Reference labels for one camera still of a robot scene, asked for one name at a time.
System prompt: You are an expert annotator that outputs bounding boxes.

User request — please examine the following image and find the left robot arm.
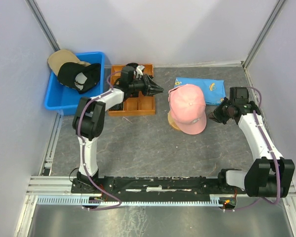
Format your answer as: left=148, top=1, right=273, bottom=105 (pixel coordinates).
left=73, top=64, right=164, bottom=193

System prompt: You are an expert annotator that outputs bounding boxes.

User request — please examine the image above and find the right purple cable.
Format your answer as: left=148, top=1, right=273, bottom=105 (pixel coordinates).
left=222, top=86, right=283, bottom=212

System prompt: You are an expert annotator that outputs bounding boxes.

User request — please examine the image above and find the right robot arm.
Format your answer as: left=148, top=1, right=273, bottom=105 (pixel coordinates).
left=210, top=87, right=295, bottom=200

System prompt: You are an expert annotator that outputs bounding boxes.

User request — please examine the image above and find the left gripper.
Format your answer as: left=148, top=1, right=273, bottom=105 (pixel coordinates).
left=129, top=74, right=164, bottom=97

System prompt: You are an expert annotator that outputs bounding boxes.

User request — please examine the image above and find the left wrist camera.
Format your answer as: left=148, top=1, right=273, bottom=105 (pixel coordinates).
left=134, top=65, right=145, bottom=79

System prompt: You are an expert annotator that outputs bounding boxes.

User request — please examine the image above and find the wooden hat stand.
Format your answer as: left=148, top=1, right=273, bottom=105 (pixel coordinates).
left=167, top=112, right=181, bottom=131

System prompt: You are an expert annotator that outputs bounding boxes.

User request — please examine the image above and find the blue cable duct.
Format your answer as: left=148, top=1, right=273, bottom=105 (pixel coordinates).
left=37, top=195, right=224, bottom=206

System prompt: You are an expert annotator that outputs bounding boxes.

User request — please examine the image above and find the rolled dark green belt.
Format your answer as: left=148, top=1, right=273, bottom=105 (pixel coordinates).
left=110, top=103, right=123, bottom=111

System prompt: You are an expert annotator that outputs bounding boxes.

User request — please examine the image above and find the wooden compartment tray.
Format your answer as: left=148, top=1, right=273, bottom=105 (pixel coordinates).
left=108, top=64, right=155, bottom=117

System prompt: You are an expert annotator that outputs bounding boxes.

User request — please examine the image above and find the beige cap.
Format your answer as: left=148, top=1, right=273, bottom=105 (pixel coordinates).
left=47, top=49, right=91, bottom=76

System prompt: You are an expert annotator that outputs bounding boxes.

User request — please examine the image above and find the blue astronaut print cloth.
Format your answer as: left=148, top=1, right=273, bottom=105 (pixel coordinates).
left=174, top=78, right=226, bottom=105

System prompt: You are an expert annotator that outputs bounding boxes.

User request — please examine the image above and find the pink cap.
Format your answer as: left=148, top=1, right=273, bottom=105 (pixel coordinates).
left=168, top=84, right=207, bottom=135

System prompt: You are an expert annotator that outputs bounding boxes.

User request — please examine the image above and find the rolled black belt top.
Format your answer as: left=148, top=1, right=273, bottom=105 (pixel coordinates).
left=126, top=63, right=139, bottom=68

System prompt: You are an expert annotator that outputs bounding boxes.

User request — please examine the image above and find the blue plastic bin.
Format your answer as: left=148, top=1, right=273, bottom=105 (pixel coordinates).
left=44, top=51, right=105, bottom=116

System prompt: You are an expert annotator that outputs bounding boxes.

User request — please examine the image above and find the black cap white lining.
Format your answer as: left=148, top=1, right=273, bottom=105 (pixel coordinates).
left=57, top=62, right=101, bottom=94

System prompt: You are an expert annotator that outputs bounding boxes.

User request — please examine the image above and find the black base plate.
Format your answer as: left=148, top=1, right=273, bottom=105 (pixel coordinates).
left=71, top=175, right=247, bottom=202

